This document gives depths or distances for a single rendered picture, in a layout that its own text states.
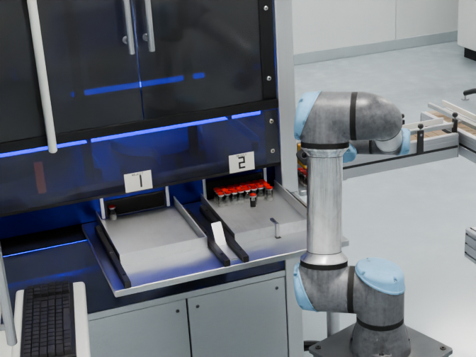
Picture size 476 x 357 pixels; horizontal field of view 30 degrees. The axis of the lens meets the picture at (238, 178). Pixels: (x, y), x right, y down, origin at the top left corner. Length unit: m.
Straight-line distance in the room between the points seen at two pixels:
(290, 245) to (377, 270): 0.50
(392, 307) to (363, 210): 2.82
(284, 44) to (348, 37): 5.38
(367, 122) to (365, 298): 0.42
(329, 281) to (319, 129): 0.37
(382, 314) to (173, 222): 0.87
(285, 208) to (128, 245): 0.52
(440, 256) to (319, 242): 2.37
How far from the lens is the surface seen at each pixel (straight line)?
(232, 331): 3.09
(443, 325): 3.92
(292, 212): 2.79
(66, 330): 2.39
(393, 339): 2.21
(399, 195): 5.15
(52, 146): 2.59
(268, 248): 2.58
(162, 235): 2.70
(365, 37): 8.24
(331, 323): 3.43
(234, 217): 2.78
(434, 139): 3.28
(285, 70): 2.81
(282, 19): 2.77
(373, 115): 2.07
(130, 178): 2.74
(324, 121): 2.08
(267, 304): 3.09
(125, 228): 2.78
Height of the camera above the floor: 2.03
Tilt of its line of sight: 22 degrees down
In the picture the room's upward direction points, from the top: 4 degrees counter-clockwise
